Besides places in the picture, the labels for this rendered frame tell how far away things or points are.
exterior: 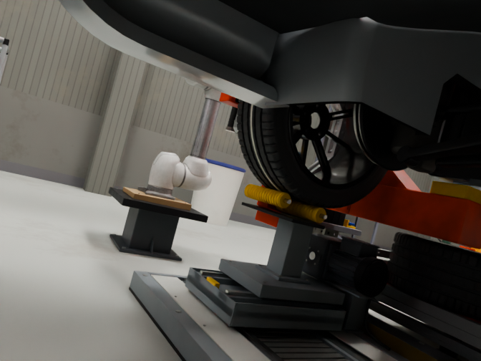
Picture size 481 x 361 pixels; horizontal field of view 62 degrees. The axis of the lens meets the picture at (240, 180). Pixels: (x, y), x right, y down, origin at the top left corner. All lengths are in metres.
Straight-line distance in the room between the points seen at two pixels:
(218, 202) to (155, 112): 1.48
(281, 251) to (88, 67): 4.07
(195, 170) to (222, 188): 2.15
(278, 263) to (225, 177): 3.14
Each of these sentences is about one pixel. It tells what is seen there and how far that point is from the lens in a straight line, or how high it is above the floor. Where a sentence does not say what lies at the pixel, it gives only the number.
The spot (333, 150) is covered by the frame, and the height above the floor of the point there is 0.78.
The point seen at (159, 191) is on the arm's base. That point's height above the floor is 0.36.
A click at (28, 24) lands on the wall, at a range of 5.26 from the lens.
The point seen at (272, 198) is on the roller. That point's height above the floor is 0.51.
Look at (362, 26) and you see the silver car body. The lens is 0.87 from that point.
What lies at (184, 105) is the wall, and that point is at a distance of 5.41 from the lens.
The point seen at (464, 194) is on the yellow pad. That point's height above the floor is 0.70.
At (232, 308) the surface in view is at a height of 0.15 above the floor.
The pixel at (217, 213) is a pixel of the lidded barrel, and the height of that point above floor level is 0.13.
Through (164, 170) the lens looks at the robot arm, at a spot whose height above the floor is 0.49.
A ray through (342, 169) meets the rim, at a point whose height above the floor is 0.70.
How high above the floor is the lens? 0.52
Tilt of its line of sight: 1 degrees up
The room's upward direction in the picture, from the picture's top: 15 degrees clockwise
